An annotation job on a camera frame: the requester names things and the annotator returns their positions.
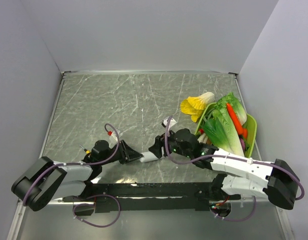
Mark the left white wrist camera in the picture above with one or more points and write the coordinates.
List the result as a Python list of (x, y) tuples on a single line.
[(114, 137)]

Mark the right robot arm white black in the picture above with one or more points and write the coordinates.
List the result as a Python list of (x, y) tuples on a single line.
[(274, 181)]

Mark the green toy napa cabbage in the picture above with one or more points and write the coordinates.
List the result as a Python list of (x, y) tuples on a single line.
[(236, 105)]

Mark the yellow handle screwdriver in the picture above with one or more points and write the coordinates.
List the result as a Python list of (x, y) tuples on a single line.
[(84, 150)]

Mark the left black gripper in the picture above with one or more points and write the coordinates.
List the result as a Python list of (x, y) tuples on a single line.
[(131, 154)]

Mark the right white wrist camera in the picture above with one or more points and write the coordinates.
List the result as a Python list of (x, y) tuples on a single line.
[(168, 123)]

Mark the yellow toy cabbage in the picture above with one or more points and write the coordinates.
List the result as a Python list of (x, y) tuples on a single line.
[(196, 105)]

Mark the green toy lettuce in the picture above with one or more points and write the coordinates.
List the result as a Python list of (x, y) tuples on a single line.
[(222, 133)]

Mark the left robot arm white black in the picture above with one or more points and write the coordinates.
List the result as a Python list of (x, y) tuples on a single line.
[(46, 179)]

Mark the green plastic basket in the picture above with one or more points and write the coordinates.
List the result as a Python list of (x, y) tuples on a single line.
[(250, 125)]

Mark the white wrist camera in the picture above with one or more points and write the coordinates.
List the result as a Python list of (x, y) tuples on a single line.
[(168, 123), (114, 137)]

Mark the orange toy carrot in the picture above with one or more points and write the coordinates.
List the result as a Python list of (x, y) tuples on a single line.
[(239, 128)]

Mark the white remote control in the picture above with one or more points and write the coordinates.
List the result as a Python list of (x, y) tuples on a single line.
[(148, 157)]

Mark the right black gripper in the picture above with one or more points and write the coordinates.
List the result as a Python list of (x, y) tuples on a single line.
[(156, 148)]

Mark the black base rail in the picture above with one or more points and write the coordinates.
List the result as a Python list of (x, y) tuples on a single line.
[(152, 196)]

